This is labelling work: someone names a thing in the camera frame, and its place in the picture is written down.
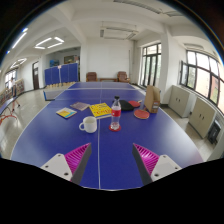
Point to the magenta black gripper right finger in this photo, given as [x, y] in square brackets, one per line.
[151, 166]

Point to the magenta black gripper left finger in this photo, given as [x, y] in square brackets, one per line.
[70, 166]

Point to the clear plastic water bottle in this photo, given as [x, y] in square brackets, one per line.
[116, 112]

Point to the white ceramic mug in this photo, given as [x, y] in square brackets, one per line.
[89, 124]

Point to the small red round coaster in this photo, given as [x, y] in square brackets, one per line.
[114, 129]

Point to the colourful small book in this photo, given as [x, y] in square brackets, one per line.
[66, 113]

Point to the red table tennis paddle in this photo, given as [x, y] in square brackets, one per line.
[142, 113]
[135, 104]

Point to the grey thin booklet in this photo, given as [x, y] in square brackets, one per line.
[80, 106]

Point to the yellow book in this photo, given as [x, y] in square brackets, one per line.
[100, 110]

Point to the blue table tennis table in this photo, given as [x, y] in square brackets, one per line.
[111, 164]

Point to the black pouch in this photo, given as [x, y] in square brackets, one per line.
[126, 106]

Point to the near beige cabinet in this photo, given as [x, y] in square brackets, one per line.
[202, 117]

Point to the beige cabinet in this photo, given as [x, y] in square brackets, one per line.
[180, 101]
[202, 117]

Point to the brown cardboard box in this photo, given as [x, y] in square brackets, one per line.
[152, 99]

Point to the far beige cabinet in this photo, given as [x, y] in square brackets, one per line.
[180, 101]

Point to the black bin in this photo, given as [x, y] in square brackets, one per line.
[214, 131]

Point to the small wooden side table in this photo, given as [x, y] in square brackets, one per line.
[108, 79]

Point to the left brown armchair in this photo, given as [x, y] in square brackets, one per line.
[91, 77]

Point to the brown armchair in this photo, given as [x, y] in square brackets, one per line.
[122, 77]
[91, 77]

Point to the blue partition screens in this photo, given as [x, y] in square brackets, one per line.
[61, 74]

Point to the right brown armchair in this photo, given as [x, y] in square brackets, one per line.
[122, 77]

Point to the standing person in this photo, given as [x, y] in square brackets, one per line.
[13, 87]

